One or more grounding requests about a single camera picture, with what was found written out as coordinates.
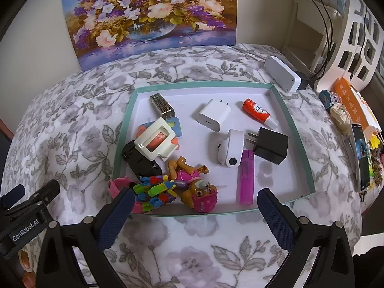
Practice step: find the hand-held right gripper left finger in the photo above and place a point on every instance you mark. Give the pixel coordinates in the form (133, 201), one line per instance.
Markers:
(117, 216)

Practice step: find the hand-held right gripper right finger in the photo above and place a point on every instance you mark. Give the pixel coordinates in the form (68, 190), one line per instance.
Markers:
(276, 219)

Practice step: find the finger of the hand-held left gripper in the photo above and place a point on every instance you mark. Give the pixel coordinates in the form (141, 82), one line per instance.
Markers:
(45, 192)
(13, 195)

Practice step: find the pink wristband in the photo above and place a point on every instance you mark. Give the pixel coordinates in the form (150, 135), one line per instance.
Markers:
(118, 187)

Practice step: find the multicoloured plastic clip toy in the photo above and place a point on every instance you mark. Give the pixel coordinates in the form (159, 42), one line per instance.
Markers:
(156, 193)

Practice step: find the purple lighter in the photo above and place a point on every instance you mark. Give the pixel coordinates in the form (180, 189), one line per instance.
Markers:
(246, 180)

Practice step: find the black toy car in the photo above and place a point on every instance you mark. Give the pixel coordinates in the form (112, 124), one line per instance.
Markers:
(135, 159)

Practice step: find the black charger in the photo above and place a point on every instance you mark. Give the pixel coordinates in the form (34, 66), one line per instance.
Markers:
(271, 145)

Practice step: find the pink pup toy figure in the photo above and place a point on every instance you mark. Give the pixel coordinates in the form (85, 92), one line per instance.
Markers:
(201, 201)

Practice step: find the white hair claw clip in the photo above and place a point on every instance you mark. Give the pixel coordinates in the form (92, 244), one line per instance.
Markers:
(142, 142)

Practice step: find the white rounded plastic gadget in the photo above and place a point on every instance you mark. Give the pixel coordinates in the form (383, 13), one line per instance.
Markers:
(234, 147)

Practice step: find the orange toy knife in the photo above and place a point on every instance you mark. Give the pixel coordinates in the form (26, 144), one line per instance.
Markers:
(159, 139)

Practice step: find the red and white glue stick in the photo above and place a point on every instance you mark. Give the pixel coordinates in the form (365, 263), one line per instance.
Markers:
(253, 106)

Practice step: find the gold patterned lighter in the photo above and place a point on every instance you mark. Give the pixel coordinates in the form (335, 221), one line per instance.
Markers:
(162, 105)

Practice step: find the white charger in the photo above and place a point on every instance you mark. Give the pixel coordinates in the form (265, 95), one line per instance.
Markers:
(211, 115)

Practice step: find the teal shallow cardboard box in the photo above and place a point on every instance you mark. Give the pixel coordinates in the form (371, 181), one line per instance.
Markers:
(186, 96)

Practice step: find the person's left hand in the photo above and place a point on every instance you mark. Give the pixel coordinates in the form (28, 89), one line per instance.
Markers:
(25, 264)

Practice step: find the smartphone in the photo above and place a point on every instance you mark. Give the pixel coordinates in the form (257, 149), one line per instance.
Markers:
(361, 156)

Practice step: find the beige lace roll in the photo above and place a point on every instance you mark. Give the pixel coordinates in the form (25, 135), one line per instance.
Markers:
(340, 117)

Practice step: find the yellow paper scrap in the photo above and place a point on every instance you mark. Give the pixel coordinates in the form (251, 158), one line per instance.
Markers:
(375, 141)

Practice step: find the wrist watch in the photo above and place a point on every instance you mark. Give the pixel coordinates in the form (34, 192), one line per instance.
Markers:
(327, 99)

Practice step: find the orange booklet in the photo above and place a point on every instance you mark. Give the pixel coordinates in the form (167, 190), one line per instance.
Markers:
(357, 102)

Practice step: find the white rectangular power box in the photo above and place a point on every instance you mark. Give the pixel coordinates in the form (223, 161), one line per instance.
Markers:
(282, 72)

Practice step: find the grey floral blanket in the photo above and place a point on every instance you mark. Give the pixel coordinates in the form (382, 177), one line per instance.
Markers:
(192, 63)

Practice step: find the white lattice furniture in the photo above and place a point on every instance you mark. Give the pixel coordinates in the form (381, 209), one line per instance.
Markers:
(349, 37)

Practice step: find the white shelf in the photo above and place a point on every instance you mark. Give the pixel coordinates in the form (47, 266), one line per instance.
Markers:
(303, 21)

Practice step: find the flower painting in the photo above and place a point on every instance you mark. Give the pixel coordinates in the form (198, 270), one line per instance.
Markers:
(150, 15)

